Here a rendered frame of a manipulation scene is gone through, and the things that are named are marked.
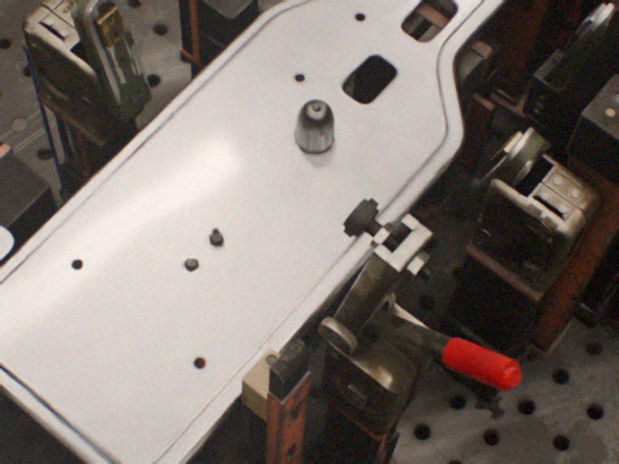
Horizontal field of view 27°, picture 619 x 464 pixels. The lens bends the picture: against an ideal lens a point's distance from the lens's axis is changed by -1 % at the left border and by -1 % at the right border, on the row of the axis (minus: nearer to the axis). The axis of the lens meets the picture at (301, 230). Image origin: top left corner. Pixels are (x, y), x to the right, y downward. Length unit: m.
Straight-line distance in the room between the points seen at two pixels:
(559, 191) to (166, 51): 0.63
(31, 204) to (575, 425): 0.59
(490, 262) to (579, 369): 0.29
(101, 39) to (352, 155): 0.23
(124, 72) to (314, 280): 0.24
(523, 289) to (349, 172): 0.18
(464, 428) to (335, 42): 0.42
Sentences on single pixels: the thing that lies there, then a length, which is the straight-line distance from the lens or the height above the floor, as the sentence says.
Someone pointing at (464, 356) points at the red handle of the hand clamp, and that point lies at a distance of 0.88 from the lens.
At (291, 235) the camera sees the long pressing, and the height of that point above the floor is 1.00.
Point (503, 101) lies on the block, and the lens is 1.49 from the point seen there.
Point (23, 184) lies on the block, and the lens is 1.11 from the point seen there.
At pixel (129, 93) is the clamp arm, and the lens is 1.11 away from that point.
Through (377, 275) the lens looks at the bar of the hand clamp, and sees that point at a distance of 0.84.
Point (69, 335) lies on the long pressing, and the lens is 1.03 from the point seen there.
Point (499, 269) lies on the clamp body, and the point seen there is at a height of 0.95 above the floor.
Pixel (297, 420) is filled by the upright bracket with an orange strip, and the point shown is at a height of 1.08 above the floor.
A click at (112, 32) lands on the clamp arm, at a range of 1.05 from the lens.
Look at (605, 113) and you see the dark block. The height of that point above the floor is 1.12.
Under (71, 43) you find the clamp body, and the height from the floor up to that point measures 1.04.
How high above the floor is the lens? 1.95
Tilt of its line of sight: 64 degrees down
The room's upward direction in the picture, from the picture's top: 4 degrees clockwise
